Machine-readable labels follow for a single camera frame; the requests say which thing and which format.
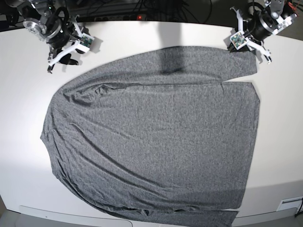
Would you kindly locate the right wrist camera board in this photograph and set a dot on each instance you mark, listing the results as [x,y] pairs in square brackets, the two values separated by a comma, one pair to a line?
[86,42]

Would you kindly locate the white label plate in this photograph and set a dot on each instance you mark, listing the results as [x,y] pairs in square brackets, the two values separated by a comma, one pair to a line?
[291,203]

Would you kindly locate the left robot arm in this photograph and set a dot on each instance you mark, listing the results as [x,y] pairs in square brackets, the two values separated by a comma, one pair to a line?
[282,11]

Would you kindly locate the white power strip red switch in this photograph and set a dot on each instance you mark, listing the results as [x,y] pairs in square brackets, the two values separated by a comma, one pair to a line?
[131,17]

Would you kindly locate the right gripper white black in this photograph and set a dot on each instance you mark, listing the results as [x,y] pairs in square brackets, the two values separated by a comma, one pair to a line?
[62,37]

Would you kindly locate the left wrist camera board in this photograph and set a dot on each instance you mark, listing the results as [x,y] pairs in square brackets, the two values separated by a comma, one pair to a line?
[238,40]

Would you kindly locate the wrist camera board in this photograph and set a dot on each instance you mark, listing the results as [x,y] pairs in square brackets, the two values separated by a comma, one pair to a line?
[238,40]
[86,42]

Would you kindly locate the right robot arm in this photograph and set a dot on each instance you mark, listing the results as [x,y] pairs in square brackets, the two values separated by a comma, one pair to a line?
[35,14]

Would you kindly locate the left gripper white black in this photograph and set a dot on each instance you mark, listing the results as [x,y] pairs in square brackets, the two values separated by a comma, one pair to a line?
[257,27]

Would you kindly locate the grey long-sleeve T-shirt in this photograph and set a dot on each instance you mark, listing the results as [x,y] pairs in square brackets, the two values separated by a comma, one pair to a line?
[165,136]

